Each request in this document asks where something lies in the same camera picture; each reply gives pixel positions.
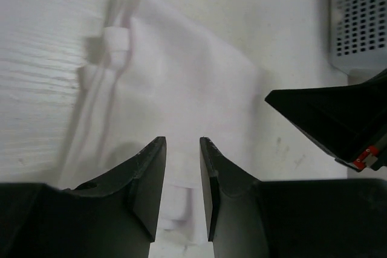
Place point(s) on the white tank top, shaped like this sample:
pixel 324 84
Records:
pixel 162 74

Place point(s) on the white plastic laundry basket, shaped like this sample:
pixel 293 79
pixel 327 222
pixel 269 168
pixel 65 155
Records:
pixel 358 36

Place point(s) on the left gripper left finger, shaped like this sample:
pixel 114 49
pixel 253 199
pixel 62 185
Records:
pixel 112 215

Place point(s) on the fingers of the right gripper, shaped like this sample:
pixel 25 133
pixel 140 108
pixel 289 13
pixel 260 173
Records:
pixel 346 122

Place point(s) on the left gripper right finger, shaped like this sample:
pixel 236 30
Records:
pixel 246 217

